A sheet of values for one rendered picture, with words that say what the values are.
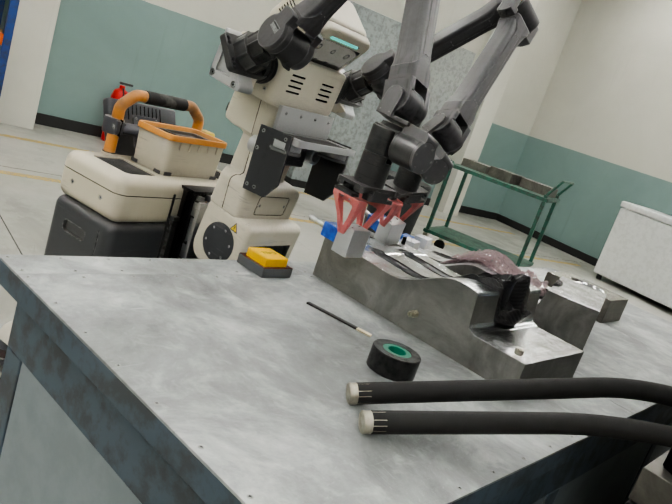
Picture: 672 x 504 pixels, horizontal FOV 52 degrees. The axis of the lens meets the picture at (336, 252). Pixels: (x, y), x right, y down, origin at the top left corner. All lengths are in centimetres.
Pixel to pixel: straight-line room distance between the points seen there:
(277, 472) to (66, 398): 36
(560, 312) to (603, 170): 803
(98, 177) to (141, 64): 505
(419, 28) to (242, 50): 44
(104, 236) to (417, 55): 95
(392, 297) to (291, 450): 59
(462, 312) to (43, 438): 70
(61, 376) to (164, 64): 603
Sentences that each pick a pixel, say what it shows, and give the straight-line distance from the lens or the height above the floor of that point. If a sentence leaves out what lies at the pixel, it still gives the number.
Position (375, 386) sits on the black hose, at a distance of 94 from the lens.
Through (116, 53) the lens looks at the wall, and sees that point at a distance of 676.
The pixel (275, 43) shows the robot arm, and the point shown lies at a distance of 146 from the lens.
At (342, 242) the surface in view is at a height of 93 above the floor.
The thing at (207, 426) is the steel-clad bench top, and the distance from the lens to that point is 79.
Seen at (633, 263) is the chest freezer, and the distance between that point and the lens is 824.
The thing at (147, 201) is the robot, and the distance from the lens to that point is 184.
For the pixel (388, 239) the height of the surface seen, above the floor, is 90.
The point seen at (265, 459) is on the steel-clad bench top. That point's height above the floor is 80.
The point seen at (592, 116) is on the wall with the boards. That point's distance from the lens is 987.
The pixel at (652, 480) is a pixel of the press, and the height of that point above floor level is 77.
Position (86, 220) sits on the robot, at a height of 66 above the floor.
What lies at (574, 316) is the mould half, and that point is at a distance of 161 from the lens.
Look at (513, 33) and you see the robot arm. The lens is 167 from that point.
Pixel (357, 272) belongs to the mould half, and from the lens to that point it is 137.
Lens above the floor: 120
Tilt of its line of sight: 14 degrees down
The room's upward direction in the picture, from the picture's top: 19 degrees clockwise
